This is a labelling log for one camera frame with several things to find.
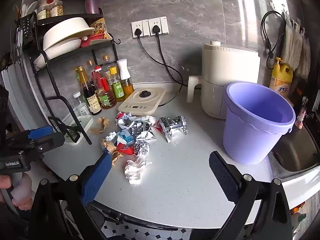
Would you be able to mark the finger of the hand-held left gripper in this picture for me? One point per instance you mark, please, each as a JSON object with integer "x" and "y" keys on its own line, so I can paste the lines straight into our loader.
{"x": 51, "y": 142}
{"x": 40, "y": 132}

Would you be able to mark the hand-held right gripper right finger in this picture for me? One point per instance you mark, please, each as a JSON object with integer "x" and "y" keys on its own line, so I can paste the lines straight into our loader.
{"x": 222, "y": 177}

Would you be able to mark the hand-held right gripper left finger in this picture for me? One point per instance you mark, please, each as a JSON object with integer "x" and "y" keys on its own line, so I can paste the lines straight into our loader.
{"x": 96, "y": 177}

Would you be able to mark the brown paper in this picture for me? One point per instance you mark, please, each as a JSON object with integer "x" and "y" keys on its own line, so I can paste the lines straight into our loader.
{"x": 102, "y": 124}
{"x": 112, "y": 152}

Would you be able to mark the red and white wrapper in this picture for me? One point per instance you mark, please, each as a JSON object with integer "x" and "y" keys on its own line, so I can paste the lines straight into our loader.
{"x": 125, "y": 150}

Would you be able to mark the white tissue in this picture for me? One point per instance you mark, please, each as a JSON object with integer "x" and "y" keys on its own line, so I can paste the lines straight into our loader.
{"x": 136, "y": 168}

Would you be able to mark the purple plastic bucket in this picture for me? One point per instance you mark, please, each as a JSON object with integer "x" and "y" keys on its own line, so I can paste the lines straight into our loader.
{"x": 250, "y": 140}

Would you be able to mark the blue and white carton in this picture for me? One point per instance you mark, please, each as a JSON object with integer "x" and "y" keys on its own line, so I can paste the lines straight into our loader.
{"x": 122, "y": 137}

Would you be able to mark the white wrapper with red print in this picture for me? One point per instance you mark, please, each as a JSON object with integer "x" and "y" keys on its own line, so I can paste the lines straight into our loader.
{"x": 123, "y": 116}

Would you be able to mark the person's left hand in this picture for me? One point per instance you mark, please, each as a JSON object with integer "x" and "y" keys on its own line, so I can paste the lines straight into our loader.
{"x": 5, "y": 182}

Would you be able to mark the green packet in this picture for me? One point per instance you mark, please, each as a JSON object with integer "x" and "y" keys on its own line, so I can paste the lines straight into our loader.
{"x": 71, "y": 132}

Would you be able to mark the white plastic tray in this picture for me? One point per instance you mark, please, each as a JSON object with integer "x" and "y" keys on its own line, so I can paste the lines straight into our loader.
{"x": 83, "y": 123}

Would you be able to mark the black kitchen rack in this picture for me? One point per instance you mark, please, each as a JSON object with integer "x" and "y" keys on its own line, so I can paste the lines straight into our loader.
{"x": 56, "y": 98}

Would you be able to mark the white ribbed board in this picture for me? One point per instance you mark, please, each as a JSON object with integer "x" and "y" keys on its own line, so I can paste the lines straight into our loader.
{"x": 17, "y": 92}

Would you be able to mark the small clear white-capped bottle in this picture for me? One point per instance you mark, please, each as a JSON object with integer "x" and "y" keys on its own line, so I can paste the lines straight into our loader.
{"x": 81, "y": 106}

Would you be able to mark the dark soy sauce bottle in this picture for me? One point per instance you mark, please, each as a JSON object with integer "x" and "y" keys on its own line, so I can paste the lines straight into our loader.
{"x": 91, "y": 98}

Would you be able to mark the red-capped oil bottle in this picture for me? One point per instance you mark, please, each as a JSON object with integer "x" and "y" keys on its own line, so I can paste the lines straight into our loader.
{"x": 104, "y": 91}

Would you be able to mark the white plate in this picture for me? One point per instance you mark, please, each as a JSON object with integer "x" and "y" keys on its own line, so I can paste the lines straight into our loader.
{"x": 63, "y": 45}
{"x": 50, "y": 58}

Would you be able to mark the steel sink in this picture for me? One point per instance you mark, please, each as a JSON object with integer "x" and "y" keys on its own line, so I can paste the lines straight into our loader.
{"x": 295, "y": 152}

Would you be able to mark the yellow-capped green label bottle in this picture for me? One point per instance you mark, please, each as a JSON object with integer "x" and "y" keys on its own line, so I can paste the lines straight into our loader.
{"x": 117, "y": 88}

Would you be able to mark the gold-capped clear bottle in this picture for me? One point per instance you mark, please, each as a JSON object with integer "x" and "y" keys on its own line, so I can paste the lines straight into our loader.
{"x": 90, "y": 63}
{"x": 108, "y": 63}

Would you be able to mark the cream induction cooker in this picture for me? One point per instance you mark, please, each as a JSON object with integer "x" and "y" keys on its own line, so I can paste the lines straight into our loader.
{"x": 142, "y": 101}

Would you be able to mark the white-topped oil spray bottle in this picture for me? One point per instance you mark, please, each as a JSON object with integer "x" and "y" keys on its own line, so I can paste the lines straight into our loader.
{"x": 125, "y": 80}

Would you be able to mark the large white bowl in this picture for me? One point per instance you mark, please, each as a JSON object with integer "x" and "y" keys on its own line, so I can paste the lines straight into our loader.
{"x": 65, "y": 30}

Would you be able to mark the black slotted holder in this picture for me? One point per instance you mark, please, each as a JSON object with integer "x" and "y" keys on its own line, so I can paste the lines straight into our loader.
{"x": 26, "y": 27}

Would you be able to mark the red plastic container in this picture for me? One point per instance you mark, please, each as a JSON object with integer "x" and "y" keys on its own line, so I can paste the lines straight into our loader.
{"x": 92, "y": 40}

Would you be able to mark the cream air fryer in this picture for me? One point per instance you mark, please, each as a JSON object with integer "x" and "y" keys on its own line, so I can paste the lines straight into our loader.
{"x": 225, "y": 67}

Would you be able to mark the yellow dish soap bottle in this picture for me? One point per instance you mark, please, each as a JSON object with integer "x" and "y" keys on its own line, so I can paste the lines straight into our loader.
{"x": 281, "y": 80}

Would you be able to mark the small yellow packet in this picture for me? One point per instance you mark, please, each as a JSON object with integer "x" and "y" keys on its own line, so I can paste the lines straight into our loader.
{"x": 108, "y": 36}

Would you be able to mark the glass jar of grains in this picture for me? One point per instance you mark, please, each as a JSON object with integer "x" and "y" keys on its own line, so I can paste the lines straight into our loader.
{"x": 43, "y": 14}
{"x": 56, "y": 10}

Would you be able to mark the yellow snack packet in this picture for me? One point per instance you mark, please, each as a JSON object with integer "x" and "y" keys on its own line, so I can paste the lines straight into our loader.
{"x": 98, "y": 26}

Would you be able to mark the white spoons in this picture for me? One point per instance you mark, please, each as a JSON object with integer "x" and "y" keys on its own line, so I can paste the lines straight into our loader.
{"x": 28, "y": 8}

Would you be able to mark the pink plastic bottle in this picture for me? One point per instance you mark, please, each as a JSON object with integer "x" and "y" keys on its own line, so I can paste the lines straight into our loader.
{"x": 92, "y": 3}

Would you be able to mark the grey hanging cloth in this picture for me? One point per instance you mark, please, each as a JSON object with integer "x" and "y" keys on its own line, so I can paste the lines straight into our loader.
{"x": 305, "y": 55}
{"x": 293, "y": 42}

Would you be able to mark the white wall socket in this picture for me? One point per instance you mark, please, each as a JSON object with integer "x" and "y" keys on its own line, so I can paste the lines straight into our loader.
{"x": 143, "y": 25}
{"x": 162, "y": 22}

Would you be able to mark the white wall hooks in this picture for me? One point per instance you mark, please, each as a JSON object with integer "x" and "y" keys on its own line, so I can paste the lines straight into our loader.
{"x": 277, "y": 5}

